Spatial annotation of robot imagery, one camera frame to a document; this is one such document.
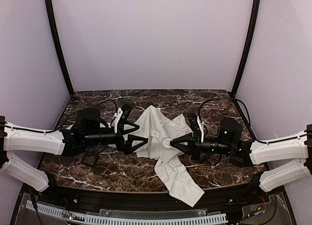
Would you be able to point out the black frame post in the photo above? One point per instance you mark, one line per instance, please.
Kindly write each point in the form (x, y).
(247, 46)
(57, 45)

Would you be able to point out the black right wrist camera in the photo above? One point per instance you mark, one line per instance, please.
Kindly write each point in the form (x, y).
(217, 127)

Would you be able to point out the black left frame post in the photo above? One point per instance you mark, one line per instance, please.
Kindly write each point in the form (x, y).
(57, 45)

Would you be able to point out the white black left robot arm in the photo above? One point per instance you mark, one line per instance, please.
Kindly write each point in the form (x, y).
(14, 138)

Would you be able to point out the black front table rail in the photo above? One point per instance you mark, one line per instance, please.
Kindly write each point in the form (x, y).
(219, 199)

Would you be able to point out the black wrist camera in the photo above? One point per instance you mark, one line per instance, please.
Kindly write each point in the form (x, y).
(217, 127)
(89, 119)

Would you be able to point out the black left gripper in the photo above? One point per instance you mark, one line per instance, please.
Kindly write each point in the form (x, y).
(121, 133)

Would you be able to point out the white button shirt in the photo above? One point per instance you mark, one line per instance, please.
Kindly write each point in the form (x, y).
(155, 126)

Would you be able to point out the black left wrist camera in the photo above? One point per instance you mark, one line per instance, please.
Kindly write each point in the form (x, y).
(89, 119)

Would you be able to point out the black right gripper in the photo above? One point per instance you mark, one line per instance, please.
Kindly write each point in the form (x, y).
(195, 142)

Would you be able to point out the black right frame post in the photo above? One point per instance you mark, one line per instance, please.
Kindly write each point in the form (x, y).
(247, 46)

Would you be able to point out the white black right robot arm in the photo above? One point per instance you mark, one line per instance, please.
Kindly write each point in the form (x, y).
(296, 148)

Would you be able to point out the white slotted cable duct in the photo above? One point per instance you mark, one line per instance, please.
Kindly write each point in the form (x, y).
(122, 217)

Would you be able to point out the black square box near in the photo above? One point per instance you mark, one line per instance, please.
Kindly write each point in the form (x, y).
(90, 159)

